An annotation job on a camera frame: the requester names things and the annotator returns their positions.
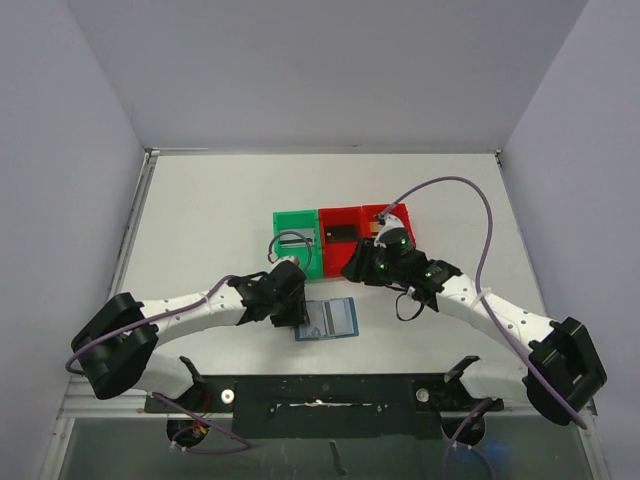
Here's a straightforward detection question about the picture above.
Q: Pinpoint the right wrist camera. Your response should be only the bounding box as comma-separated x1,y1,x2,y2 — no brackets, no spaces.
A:
374,214,414,249

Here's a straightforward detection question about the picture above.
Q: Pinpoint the aluminium frame rail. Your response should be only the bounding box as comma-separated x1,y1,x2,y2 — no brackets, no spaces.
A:
58,379,147,419

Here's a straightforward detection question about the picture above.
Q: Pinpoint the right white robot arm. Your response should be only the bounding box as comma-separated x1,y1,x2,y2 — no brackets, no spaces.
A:
342,227,607,425

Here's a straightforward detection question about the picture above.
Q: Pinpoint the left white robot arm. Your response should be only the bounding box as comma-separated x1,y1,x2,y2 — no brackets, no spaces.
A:
66,257,307,400

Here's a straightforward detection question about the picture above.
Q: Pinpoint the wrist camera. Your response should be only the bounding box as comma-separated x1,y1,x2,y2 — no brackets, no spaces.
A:
267,253,300,267
374,214,414,249

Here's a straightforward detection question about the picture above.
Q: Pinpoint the silver VIP card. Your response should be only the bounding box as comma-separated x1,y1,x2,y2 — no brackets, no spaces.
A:
279,228,316,248

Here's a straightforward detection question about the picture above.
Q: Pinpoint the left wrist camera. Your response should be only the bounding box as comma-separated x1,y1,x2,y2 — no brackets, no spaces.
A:
267,253,300,267

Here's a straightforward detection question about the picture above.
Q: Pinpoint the red plastic bin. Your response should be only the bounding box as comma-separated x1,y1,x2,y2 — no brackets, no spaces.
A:
361,203,416,247
318,206,363,278

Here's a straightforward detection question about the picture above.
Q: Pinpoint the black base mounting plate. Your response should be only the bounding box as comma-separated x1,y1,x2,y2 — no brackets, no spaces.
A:
144,374,506,446

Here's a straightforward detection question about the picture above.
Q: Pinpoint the black card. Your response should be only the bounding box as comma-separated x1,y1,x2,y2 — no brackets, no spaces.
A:
325,224,359,243

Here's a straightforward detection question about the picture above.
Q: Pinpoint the white card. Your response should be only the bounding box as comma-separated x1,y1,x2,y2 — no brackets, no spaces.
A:
324,300,353,336

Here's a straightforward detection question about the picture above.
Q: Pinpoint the green plastic bin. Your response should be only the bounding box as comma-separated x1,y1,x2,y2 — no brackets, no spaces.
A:
273,210,324,280

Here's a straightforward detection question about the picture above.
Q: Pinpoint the blue leather card holder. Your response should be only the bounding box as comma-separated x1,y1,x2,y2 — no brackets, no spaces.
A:
294,297,359,342

